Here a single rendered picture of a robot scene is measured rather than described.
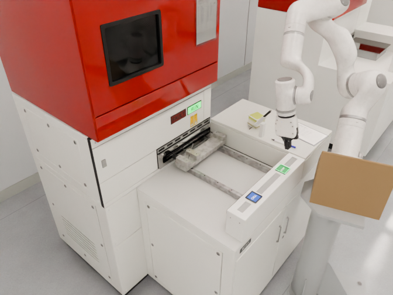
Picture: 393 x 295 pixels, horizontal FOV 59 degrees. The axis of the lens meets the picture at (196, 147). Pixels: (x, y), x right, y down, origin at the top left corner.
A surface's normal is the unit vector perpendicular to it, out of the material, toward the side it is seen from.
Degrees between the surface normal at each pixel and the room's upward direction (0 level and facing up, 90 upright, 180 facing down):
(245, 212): 0
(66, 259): 0
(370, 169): 90
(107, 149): 90
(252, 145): 90
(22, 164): 90
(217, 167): 0
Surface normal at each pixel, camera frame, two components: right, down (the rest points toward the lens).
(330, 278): -0.41, 0.52
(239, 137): -0.65, 0.44
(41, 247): 0.00, -0.82
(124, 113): 0.76, 0.37
